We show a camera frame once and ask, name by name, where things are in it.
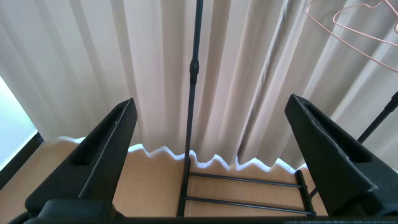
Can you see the black clothes rack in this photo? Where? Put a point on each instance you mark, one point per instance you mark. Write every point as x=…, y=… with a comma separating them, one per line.
x=194, y=71

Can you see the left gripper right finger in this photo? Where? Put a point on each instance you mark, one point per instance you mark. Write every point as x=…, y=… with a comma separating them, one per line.
x=342, y=174

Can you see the beige curtain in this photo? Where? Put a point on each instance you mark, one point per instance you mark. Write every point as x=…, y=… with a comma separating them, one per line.
x=124, y=62

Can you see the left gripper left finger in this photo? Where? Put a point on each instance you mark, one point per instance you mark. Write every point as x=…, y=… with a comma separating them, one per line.
x=93, y=168

